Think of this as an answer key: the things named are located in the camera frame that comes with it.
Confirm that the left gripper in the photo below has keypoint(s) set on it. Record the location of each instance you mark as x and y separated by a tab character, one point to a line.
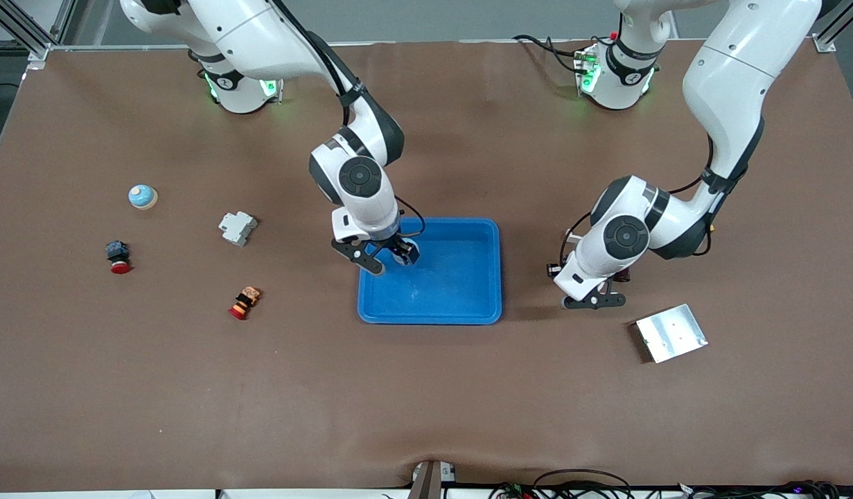
555	269

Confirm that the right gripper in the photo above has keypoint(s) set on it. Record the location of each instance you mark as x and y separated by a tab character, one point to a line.
397	246

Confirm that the blue desk bell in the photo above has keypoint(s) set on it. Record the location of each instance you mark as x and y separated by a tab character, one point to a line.
143	197
393	255

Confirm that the dark brown cylindrical capacitor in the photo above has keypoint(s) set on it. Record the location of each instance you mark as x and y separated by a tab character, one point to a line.
623	276

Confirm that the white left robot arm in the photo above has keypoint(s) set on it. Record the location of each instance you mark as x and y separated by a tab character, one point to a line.
738	69

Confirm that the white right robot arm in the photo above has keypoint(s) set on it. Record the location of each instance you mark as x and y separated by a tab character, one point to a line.
260	34

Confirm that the blue plastic tray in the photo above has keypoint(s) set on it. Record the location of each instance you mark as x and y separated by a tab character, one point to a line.
454	291

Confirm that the silver metal plate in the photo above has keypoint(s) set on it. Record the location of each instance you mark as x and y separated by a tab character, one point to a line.
672	333

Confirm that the red yellow emergency stop button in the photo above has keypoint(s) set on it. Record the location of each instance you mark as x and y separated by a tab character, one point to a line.
244	303

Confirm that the white circuit breaker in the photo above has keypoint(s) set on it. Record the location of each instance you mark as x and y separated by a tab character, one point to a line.
237	227

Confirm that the brown table cover sheet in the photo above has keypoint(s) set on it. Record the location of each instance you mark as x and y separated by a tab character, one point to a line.
426	402

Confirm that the red mushroom button blue base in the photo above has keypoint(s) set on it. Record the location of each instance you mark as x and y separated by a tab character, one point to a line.
119	267

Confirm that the grey metal edge bracket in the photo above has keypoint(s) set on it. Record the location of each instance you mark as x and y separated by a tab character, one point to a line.
426	482

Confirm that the aluminium frame strut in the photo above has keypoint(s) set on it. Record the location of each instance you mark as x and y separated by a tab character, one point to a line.
24	32
829	38

